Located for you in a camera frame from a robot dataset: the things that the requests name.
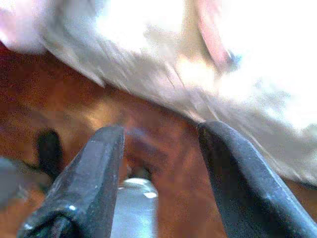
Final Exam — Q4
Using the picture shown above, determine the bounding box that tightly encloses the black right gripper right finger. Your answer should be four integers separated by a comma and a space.
197, 119, 317, 238

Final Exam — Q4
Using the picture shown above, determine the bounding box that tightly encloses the silver robot right leg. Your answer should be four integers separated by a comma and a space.
0, 158, 28, 201

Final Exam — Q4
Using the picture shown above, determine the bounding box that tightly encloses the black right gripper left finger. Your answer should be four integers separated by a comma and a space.
16, 126, 125, 238

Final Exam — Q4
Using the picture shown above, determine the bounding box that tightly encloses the black robot right foot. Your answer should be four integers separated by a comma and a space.
36, 128, 64, 178

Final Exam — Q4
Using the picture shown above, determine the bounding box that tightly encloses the beige floral bedspread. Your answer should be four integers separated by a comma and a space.
0, 0, 317, 191

